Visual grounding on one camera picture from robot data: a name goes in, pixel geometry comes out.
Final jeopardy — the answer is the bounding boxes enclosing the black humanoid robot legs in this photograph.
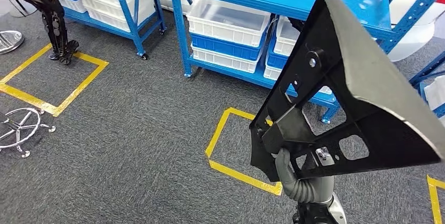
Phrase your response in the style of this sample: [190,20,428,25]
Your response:
[0,0,80,66]

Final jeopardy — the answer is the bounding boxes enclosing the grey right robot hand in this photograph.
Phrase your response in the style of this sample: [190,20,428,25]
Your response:
[274,147,336,205]

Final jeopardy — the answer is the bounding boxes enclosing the black plastic mounting plate part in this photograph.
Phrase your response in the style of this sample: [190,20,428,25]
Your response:
[248,0,445,183]

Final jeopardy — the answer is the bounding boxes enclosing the chrome stool base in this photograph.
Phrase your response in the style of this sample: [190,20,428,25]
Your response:
[0,108,56,159]

